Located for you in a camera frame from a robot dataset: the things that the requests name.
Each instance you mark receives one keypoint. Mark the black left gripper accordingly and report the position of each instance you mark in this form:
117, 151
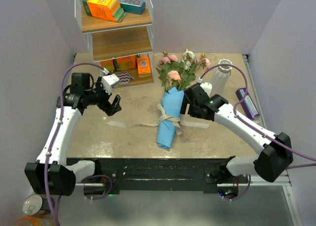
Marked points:
109, 109

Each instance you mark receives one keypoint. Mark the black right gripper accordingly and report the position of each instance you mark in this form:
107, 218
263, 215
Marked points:
191, 111

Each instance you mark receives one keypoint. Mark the blue wrapping paper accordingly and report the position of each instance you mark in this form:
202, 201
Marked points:
171, 102

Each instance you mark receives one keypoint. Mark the beige ribbon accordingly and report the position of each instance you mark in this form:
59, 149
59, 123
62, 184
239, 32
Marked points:
177, 122

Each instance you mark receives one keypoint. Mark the artificial pink flower bouquet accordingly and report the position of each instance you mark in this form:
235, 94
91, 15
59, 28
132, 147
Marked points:
179, 73

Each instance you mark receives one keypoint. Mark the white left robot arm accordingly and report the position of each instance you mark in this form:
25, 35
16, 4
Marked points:
50, 172

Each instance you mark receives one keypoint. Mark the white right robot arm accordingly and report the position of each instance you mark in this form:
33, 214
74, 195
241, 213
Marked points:
273, 152

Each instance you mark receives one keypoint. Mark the white ribbed vase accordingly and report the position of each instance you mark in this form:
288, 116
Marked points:
220, 76

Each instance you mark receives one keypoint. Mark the striped purple white sponge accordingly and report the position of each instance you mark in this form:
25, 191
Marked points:
124, 78

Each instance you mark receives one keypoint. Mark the orange box left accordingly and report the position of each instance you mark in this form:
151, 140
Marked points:
108, 64

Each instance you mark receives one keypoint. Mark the orange box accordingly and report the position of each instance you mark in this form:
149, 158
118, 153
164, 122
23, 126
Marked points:
126, 63
108, 64

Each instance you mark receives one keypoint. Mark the orange box middle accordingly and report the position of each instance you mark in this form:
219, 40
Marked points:
126, 63

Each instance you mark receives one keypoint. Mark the orange packet right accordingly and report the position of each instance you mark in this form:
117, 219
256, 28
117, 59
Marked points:
143, 66

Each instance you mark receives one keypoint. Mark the purple box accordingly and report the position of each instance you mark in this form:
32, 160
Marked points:
248, 104

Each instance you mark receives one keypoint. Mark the teal box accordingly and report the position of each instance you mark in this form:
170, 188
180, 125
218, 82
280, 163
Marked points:
133, 6

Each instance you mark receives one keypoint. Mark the orange sponge pack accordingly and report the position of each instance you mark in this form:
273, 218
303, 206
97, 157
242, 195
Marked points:
110, 10

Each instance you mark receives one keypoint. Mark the tin can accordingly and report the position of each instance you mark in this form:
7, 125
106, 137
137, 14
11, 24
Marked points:
35, 205

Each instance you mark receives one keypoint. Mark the orange plastic container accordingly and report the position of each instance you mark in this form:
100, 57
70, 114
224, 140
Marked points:
34, 221

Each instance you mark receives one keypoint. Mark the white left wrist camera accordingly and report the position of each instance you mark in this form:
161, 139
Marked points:
109, 82

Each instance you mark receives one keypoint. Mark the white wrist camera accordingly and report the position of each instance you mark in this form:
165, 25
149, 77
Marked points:
109, 82
207, 87

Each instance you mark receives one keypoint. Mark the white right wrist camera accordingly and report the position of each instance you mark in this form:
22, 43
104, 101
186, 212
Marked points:
207, 87

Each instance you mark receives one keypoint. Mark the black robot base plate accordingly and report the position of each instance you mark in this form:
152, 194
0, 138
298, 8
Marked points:
114, 175

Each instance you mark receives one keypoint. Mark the white wire wooden shelf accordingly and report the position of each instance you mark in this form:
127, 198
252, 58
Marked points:
108, 40

